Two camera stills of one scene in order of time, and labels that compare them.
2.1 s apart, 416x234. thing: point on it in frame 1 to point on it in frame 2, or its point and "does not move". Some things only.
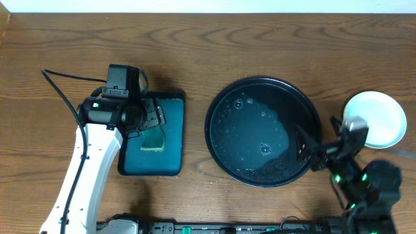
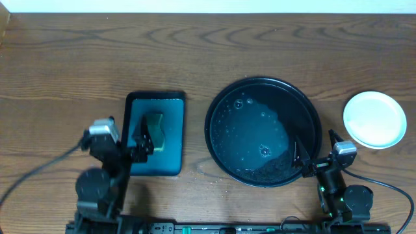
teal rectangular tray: (159, 150) does not move
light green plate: (385, 116) does not move
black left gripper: (153, 114) to (129, 151)
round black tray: (251, 131) does not move
